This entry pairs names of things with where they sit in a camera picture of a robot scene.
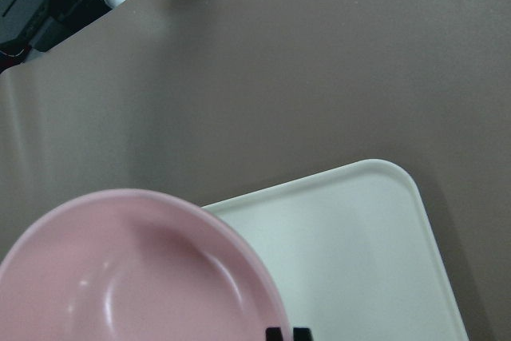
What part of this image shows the small pink bowl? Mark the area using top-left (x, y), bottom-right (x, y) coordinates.
top-left (1, 189), bottom-right (291, 340)

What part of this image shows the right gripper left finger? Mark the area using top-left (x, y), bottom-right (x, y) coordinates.
top-left (265, 327), bottom-right (283, 341)

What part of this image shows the cream serving tray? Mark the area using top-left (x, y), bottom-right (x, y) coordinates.
top-left (207, 159), bottom-right (468, 340)

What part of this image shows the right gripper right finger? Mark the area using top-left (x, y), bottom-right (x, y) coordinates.
top-left (292, 327), bottom-right (312, 341)

